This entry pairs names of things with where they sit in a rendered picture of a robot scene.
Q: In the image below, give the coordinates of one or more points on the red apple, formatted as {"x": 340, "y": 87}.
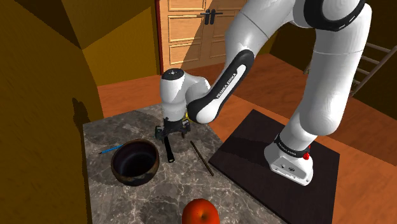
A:
{"x": 200, "y": 212}

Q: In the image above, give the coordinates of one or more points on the wooden double door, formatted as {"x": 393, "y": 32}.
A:
{"x": 192, "y": 31}

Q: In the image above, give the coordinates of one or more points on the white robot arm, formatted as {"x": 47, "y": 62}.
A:
{"x": 328, "y": 83}

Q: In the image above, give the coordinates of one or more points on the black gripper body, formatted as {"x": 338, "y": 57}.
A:
{"x": 172, "y": 124}

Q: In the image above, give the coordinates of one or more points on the black marker pen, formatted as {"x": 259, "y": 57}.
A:
{"x": 168, "y": 150}

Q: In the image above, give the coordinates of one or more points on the wooden ladder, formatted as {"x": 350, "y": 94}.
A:
{"x": 369, "y": 66}

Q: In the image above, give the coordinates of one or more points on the blue pencil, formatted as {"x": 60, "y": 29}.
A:
{"x": 110, "y": 149}

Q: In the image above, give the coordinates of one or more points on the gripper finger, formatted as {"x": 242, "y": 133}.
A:
{"x": 185, "y": 127}
{"x": 159, "y": 132}

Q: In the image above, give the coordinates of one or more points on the dark brown stick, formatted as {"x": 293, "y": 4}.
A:
{"x": 202, "y": 158}

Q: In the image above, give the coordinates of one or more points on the dark brown bowl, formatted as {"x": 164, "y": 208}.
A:
{"x": 135, "y": 162}

